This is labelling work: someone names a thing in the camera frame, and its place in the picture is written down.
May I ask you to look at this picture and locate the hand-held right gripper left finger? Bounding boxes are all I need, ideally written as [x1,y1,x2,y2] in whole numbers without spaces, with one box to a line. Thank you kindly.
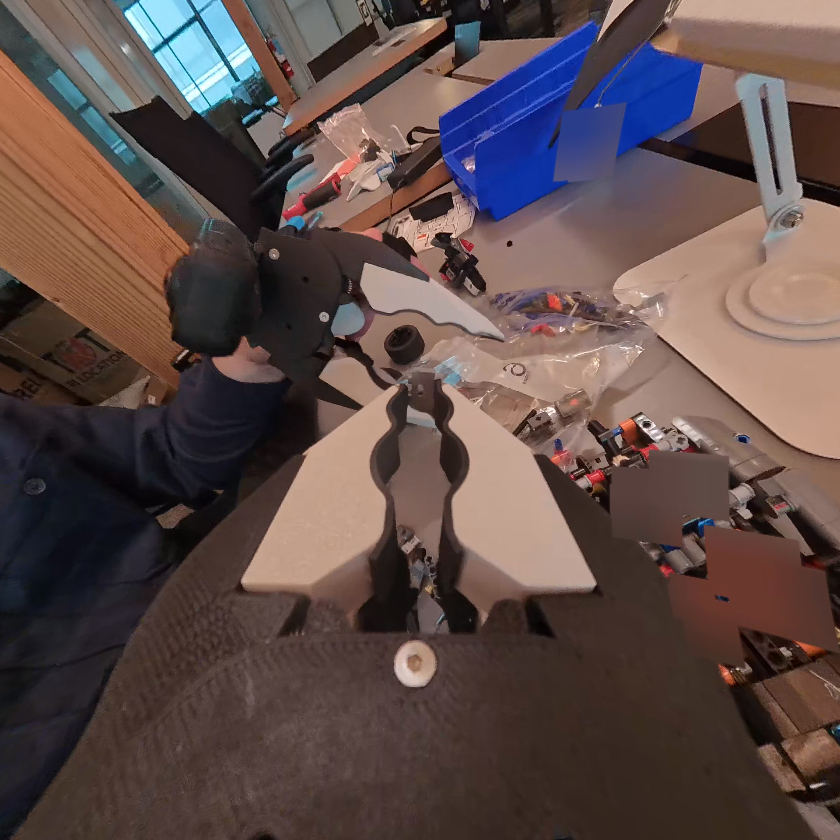
[241,384,404,626]

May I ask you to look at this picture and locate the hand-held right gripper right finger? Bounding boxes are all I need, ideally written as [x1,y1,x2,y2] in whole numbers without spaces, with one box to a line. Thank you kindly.
[438,382,598,624]

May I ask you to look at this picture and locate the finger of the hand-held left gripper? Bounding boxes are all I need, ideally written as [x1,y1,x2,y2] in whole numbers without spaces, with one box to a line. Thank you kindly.
[317,341,403,411]
[361,262,506,342]

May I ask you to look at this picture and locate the small black lego assembly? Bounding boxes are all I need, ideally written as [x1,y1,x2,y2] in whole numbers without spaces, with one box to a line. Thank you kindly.
[432,231,488,294]

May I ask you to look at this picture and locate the plastic bag of lego parts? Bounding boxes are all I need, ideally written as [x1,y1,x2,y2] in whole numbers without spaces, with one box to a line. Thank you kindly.
[407,287,665,455]

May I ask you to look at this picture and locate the lego car chassis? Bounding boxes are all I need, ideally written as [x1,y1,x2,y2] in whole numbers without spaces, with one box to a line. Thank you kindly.
[551,412,840,805]

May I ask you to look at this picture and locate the person's left forearm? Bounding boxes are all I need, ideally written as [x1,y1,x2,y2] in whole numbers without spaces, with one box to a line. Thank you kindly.
[151,357,293,503]

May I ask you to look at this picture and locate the lego sticker sheet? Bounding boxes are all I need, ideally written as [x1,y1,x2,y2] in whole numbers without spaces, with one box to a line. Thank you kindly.
[387,190,478,255]

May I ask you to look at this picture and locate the person's left hand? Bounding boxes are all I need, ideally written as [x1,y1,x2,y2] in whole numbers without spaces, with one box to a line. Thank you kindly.
[212,336,291,386]

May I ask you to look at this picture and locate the black power adapter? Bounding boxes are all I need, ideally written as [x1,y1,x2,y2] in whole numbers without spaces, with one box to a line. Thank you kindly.
[387,138,445,193]

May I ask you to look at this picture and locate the black mesh office chair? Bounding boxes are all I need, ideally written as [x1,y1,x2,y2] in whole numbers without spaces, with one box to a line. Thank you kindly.
[110,95,317,245]

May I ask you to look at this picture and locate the small clear plastic bag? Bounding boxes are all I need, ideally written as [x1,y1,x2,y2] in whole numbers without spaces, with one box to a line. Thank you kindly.
[318,105,376,160]

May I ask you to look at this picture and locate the blue plastic bin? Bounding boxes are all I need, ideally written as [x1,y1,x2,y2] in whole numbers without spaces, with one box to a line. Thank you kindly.
[438,20,704,222]

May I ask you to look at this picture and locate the long wooden table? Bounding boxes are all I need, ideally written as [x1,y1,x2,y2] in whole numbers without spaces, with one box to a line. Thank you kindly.
[282,18,448,137]

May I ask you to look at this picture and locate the red fire extinguisher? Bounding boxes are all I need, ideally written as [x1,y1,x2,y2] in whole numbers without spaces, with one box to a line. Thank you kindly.
[266,29,294,84]

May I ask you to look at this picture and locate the brown cardboard box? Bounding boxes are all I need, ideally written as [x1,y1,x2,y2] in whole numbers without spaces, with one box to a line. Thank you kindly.
[0,295,153,409]

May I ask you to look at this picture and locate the white book stand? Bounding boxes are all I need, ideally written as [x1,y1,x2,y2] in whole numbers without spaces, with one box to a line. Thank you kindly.
[613,0,840,462]

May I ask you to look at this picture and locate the person's dark blue jacket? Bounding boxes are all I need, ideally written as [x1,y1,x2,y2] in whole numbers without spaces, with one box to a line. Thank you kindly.
[0,394,198,840]

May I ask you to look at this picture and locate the red handled pliers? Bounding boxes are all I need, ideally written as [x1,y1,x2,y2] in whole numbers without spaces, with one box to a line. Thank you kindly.
[282,178,343,222]

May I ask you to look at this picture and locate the wooden post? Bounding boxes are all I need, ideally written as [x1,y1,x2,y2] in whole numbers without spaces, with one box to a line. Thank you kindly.
[0,51,193,389]

